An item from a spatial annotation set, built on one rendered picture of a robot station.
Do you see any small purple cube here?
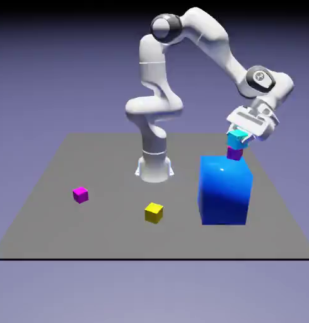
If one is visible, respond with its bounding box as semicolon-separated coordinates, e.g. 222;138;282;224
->
226;146;244;162

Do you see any small cyan cube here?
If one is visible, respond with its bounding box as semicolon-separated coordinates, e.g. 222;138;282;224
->
226;129;249;150

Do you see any small magenta cube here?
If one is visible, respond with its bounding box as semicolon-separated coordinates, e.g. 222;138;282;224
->
72;186;90;204

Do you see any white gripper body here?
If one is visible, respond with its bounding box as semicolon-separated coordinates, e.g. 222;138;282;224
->
226;105;280;141

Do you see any small yellow cube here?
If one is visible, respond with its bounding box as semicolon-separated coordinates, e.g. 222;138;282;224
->
144;202;164;225

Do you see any large blue box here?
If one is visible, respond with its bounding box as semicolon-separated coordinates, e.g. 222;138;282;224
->
197;155;254;226

